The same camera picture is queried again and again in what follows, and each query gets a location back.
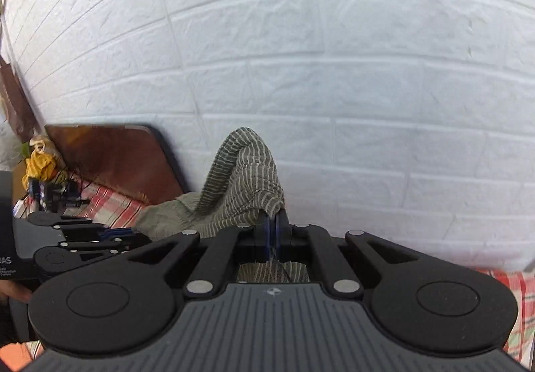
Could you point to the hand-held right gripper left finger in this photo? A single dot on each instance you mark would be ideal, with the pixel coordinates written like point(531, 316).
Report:
point(264, 236)

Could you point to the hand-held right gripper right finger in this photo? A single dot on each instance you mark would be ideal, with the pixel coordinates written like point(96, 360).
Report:
point(279, 236)

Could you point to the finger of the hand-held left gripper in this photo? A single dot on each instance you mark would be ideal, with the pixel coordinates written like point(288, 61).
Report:
point(83, 227)
point(104, 247)

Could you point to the green white checked shirt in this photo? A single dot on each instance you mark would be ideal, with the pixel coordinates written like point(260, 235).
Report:
point(246, 179)

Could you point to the person's left hand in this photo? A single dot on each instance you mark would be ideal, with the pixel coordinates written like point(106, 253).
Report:
point(12, 293)

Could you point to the black stick device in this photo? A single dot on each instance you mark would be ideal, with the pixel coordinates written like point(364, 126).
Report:
point(77, 200)

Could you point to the red plaid blanket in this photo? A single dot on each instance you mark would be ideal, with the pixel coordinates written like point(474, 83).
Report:
point(108, 196)

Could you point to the yellow cloth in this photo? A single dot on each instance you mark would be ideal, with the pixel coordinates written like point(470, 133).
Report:
point(38, 166)

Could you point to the brown wooden headboard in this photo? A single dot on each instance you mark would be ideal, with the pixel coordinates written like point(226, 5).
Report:
point(121, 158)

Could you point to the beige fabric bundle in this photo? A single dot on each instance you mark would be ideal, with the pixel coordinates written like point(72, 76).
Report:
point(38, 144)

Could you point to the brown hanging bag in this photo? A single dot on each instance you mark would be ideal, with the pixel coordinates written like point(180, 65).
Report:
point(14, 100)

